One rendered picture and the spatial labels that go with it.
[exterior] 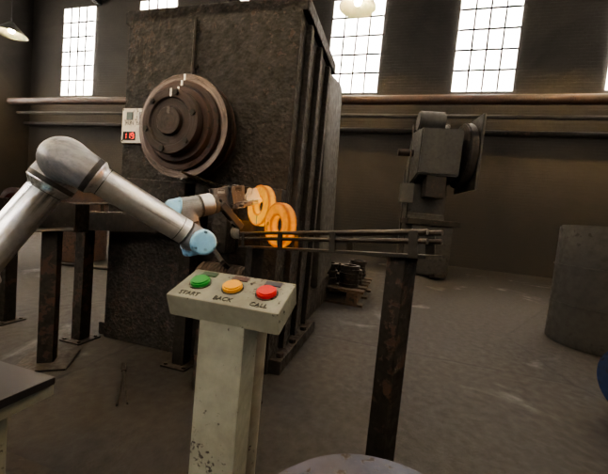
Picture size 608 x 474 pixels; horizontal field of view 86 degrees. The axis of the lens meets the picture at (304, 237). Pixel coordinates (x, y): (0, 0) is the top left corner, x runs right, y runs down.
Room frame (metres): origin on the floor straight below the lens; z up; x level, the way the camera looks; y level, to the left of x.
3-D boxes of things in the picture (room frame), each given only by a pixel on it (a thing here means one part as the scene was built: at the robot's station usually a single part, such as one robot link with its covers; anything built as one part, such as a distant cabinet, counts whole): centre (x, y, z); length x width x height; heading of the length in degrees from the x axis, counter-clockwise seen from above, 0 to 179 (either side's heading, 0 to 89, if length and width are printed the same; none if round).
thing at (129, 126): (1.74, 0.90, 1.15); 0.26 x 0.02 x 0.18; 75
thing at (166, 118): (1.45, 0.62, 1.11); 0.28 x 0.06 x 0.28; 75
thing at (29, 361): (1.41, 1.12, 0.36); 0.26 x 0.20 x 0.72; 110
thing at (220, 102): (1.54, 0.60, 1.11); 0.47 x 0.06 x 0.47; 75
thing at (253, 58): (1.96, 0.48, 0.88); 1.08 x 0.73 x 1.76; 75
